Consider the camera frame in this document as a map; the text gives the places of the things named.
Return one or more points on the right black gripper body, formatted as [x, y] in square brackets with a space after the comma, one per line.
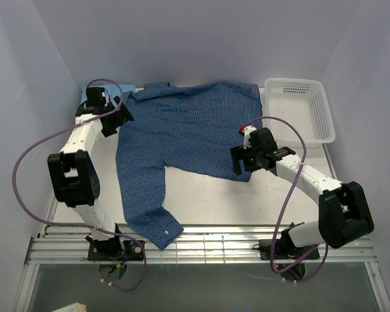
[251, 162]

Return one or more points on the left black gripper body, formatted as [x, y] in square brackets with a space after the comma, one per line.
[111, 125]

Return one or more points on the blue plaid long sleeve shirt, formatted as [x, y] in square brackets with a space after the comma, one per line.
[189, 128]

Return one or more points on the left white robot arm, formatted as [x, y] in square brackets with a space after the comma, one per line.
[73, 176]

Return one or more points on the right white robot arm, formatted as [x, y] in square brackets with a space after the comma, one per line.
[343, 211]

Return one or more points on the folded light blue shirt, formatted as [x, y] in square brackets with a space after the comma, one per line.
[112, 90]

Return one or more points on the white plastic basket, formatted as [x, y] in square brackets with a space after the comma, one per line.
[304, 104]

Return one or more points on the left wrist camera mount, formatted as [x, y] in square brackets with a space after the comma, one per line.
[106, 98]

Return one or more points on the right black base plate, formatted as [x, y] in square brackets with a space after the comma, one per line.
[280, 252]

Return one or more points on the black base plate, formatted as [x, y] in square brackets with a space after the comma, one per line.
[115, 250]
[280, 252]

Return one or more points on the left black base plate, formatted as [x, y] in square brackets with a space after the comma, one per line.
[115, 250]

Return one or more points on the aluminium rail frame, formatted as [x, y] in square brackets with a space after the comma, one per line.
[207, 268]

